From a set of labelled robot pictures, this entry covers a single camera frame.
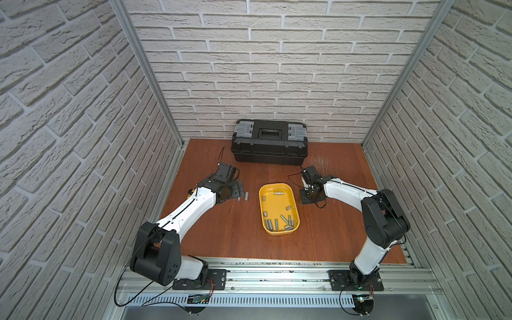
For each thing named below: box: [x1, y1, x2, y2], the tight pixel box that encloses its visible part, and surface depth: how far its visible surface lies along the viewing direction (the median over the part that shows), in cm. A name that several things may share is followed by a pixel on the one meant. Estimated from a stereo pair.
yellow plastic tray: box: [258, 182, 301, 236], surface depth 93 cm
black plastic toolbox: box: [231, 118, 308, 166], surface depth 102 cm
